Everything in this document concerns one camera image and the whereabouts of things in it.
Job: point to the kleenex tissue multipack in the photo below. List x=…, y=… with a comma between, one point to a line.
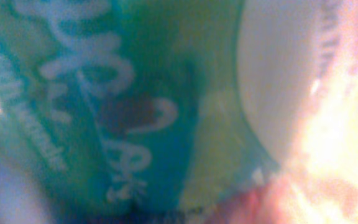
x=178, y=111

